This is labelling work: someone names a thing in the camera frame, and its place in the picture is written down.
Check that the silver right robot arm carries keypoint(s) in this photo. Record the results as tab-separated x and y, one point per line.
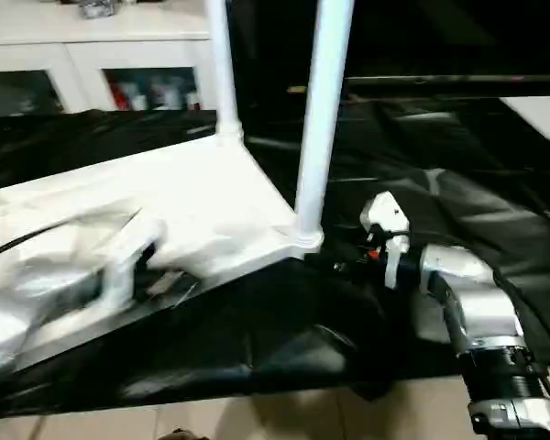
477	312

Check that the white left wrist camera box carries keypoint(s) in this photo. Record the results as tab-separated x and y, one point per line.
133	252

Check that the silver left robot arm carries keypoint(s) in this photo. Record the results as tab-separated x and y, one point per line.
32	293

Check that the white plastic table top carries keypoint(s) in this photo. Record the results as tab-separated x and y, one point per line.
165	202

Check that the white sideboard with glass doors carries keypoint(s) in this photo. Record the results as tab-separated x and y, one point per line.
92	41

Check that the black work mat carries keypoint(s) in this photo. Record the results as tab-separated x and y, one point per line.
422	183

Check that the clear glass ornament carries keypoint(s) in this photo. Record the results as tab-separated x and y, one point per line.
99	5

